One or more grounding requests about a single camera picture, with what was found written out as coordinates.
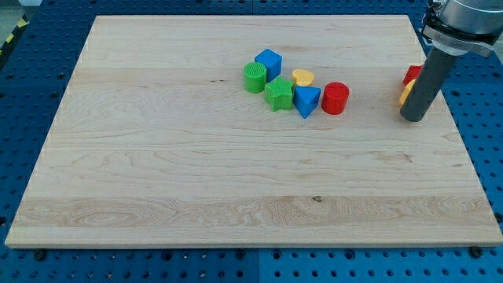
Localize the light wooden board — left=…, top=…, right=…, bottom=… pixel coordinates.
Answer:
left=6, top=15, right=502, bottom=248

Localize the yellow heart block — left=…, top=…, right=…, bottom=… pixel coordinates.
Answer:
left=292, top=68, right=315, bottom=86

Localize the blue triangle block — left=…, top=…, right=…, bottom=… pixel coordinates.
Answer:
left=293, top=86, right=321, bottom=119

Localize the blue cube block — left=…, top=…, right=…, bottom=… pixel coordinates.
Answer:
left=255, top=49, right=283, bottom=83

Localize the yellow block behind pointer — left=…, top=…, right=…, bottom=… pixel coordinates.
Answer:
left=398, top=79, right=416, bottom=105

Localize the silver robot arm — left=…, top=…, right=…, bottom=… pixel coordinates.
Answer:
left=422, top=0, right=502, bottom=57

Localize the grey cylindrical pointer tool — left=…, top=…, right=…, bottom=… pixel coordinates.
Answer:
left=400, top=47, right=458, bottom=122

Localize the red block behind pointer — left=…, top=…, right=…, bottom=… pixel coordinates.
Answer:
left=402, top=64, right=423, bottom=86

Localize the green star block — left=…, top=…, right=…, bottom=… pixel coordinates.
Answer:
left=264, top=76, right=294, bottom=112

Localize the green cylinder block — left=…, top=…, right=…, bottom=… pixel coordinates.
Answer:
left=244, top=62, right=267, bottom=94

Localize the red cylinder block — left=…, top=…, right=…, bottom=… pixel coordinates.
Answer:
left=321, top=82, right=350, bottom=115

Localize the yellow black hazard tape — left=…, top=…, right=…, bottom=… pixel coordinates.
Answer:
left=1, top=14, right=30, bottom=58

